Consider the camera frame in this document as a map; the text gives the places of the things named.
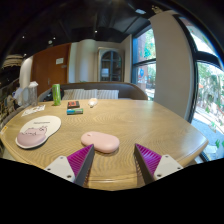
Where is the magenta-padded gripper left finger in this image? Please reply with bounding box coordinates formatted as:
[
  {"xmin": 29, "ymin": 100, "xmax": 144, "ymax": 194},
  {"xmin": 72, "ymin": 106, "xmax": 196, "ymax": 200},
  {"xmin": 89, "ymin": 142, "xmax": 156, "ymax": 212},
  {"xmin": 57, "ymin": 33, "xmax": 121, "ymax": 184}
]
[{"xmin": 44, "ymin": 143, "xmax": 96, "ymax": 188}]

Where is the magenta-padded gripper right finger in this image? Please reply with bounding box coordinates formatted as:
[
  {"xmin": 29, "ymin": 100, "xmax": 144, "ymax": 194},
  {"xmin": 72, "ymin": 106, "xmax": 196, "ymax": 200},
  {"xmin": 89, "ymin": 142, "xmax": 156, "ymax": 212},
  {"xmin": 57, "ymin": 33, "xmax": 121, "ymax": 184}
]
[{"xmin": 134, "ymin": 143, "xmax": 184, "ymax": 185}]

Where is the pink computer mouse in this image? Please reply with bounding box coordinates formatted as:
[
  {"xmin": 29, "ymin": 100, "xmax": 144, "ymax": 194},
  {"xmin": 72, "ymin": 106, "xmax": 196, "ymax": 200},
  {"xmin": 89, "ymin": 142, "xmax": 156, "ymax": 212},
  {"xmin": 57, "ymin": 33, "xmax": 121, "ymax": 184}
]
[{"xmin": 80, "ymin": 130, "xmax": 121, "ymax": 154}]

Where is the white mouse pad pink rest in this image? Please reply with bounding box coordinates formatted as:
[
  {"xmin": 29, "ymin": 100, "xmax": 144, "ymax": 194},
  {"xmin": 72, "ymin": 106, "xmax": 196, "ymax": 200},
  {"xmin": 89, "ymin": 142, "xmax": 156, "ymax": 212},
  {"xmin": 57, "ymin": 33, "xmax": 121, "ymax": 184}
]
[{"xmin": 15, "ymin": 115, "xmax": 62, "ymax": 150}]

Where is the green small pack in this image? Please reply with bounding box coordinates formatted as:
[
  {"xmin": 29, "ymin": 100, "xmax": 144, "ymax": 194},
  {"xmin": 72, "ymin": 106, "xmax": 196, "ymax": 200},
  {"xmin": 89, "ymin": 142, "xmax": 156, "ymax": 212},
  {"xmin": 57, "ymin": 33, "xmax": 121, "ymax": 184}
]
[{"xmin": 66, "ymin": 107, "xmax": 84, "ymax": 116}]

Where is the black and red small box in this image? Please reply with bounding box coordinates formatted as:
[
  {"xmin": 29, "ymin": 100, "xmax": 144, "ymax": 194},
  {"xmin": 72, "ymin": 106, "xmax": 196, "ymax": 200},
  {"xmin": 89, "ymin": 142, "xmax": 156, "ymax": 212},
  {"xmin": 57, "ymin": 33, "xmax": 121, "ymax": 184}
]
[{"xmin": 67, "ymin": 100, "xmax": 81, "ymax": 109}]

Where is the printed paper sheet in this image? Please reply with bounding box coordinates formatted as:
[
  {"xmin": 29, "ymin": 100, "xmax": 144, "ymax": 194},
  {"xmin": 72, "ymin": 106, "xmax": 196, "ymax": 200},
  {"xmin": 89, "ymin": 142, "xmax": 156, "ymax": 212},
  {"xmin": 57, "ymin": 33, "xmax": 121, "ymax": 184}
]
[{"xmin": 21, "ymin": 104, "xmax": 46, "ymax": 118}]

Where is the crumpled white tissue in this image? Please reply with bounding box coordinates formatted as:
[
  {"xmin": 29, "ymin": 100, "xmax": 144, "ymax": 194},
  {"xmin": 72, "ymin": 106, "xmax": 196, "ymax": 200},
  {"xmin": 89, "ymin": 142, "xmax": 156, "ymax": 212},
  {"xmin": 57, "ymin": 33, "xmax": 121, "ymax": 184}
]
[{"xmin": 87, "ymin": 97, "xmax": 99, "ymax": 108}]

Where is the black backpack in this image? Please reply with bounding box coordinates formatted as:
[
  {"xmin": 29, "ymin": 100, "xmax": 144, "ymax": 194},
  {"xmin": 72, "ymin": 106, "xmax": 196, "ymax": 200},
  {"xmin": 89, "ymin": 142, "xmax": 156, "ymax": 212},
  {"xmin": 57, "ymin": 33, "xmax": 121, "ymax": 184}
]
[{"xmin": 43, "ymin": 89, "xmax": 64, "ymax": 102}]

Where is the striped cushion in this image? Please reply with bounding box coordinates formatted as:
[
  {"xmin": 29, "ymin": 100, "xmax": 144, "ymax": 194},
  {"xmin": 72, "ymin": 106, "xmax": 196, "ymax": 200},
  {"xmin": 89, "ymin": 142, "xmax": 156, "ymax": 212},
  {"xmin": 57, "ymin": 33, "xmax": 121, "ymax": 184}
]
[
  {"xmin": 62, "ymin": 88, "xmax": 76, "ymax": 101},
  {"xmin": 97, "ymin": 89, "xmax": 120, "ymax": 100},
  {"xmin": 71, "ymin": 88, "xmax": 99, "ymax": 101}
]

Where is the green drink can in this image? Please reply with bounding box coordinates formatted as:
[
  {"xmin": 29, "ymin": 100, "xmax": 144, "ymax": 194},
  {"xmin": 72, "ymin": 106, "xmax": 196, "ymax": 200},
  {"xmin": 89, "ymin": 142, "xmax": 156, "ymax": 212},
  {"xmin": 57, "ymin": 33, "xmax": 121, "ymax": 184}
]
[{"xmin": 51, "ymin": 83, "xmax": 62, "ymax": 107}]

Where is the clear shaker bottle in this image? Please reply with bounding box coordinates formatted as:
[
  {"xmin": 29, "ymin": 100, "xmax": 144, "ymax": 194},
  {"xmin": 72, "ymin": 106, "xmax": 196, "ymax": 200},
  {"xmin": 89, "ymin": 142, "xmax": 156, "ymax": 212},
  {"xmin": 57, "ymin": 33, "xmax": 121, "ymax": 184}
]
[{"xmin": 27, "ymin": 80, "xmax": 39, "ymax": 108}]

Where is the brown curved sofa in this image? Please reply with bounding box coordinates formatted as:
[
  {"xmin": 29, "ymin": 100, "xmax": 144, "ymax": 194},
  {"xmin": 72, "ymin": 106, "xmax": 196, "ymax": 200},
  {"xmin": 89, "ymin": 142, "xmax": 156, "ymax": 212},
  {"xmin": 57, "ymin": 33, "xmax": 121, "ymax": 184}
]
[{"xmin": 37, "ymin": 81, "xmax": 149, "ymax": 103}]

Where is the large dark framed window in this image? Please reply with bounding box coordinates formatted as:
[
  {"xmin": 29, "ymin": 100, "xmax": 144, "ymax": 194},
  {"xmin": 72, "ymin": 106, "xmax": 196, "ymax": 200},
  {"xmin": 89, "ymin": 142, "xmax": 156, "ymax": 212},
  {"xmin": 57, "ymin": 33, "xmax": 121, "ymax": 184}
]
[{"xmin": 179, "ymin": 16, "xmax": 224, "ymax": 161}]

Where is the brown wooden door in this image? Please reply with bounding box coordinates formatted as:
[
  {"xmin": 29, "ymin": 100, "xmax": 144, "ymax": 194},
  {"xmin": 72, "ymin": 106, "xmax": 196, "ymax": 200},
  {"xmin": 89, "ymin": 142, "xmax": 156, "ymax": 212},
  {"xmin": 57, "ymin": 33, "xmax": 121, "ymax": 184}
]
[{"xmin": 31, "ymin": 43, "xmax": 72, "ymax": 97}]

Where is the arched glass door cabinet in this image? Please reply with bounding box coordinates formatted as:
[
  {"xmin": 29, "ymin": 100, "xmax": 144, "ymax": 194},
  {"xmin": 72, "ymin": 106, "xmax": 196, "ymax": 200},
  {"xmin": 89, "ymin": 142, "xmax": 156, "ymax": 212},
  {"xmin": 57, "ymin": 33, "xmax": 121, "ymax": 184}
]
[{"xmin": 97, "ymin": 47, "xmax": 125, "ymax": 83}]

